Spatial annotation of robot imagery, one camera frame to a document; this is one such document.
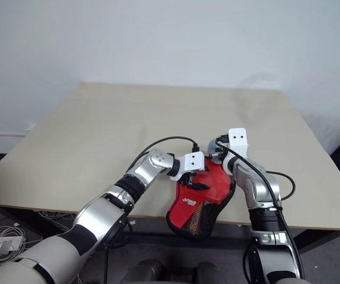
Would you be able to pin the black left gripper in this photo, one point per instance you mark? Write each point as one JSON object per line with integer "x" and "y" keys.
{"x": 189, "y": 178}

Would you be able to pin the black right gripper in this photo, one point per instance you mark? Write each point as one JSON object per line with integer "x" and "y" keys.
{"x": 218, "y": 151}

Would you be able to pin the red black mesh pouch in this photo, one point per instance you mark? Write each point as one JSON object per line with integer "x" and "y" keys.
{"x": 205, "y": 189}

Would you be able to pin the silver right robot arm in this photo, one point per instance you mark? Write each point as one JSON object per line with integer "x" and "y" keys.
{"x": 261, "y": 201}

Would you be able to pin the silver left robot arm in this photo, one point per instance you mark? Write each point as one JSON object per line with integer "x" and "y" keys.
{"x": 98, "y": 216}

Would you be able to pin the white power adapter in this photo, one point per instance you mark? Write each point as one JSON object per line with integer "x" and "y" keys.
{"x": 8, "y": 244}

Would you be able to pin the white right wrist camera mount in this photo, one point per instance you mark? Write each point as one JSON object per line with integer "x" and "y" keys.
{"x": 238, "y": 140}

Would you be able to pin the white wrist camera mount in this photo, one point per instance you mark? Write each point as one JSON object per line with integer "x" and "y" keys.
{"x": 194, "y": 161}
{"x": 238, "y": 140}

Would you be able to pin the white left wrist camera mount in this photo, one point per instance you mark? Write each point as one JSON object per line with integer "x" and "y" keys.
{"x": 194, "y": 161}

